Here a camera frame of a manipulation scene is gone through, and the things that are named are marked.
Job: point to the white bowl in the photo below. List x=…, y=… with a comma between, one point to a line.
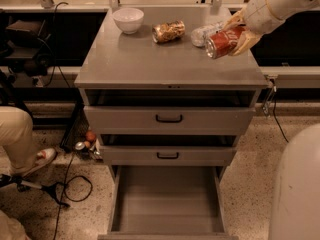
x=128, y=20

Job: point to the metal clamp bracket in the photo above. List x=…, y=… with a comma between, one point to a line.
x=269, y=96

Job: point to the grey top drawer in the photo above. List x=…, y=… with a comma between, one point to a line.
x=168, y=120

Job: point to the red coke can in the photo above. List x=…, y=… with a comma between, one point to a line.
x=223, y=42

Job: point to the grey middle drawer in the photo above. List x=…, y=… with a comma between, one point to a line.
x=167, y=156

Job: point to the grey drawer cabinet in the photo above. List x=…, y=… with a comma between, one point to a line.
x=134, y=71

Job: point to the clear plastic water bottle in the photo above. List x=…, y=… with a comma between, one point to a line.
x=199, y=35

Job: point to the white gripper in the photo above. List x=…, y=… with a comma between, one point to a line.
x=259, y=16

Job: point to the pile of small objects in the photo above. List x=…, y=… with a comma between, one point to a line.
x=86, y=148

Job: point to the black tripod stand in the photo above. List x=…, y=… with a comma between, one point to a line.
x=23, y=185

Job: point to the white red sneaker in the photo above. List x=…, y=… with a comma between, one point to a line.
x=43, y=158

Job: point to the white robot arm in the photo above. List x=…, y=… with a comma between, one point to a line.
x=295, y=212

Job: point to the person leg beige trousers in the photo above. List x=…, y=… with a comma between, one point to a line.
x=16, y=138

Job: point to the brown patterned can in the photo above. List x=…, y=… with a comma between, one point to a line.
x=166, y=32

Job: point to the black equipment on left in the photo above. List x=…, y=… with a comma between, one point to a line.
x=24, y=47

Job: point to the grey open bottom drawer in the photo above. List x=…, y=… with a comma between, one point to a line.
x=166, y=203

